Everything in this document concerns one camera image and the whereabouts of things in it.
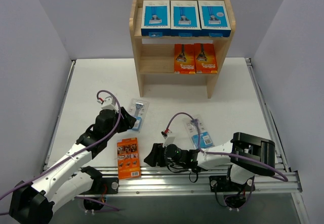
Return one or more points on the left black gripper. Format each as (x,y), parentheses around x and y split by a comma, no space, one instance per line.
(123,120)

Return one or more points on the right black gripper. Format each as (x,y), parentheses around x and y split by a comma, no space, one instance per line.
(159,154)

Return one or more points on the clear blister razor pack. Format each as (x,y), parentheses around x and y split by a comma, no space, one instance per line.
(190,126)
(138,109)

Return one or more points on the orange Gillette Styler box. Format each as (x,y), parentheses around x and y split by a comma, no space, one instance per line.
(128,162)

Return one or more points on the orange Gillette Fusion box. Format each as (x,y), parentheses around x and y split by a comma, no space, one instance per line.
(205,59)
(184,61)

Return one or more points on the blue Harry's razor box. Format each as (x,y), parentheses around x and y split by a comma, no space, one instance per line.
(214,19)
(156,18)
(185,19)

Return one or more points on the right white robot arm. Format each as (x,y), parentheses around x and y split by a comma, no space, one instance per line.
(246,155)

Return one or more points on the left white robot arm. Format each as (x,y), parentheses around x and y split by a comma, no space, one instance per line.
(37,201)

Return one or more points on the wooden shelf unit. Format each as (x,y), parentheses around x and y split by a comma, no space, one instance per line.
(153,58)

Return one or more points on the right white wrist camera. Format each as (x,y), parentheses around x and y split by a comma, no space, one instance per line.
(168,136)

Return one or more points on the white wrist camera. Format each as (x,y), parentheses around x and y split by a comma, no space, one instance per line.
(109,103)
(168,136)

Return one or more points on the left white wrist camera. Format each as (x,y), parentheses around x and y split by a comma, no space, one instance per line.
(109,103)

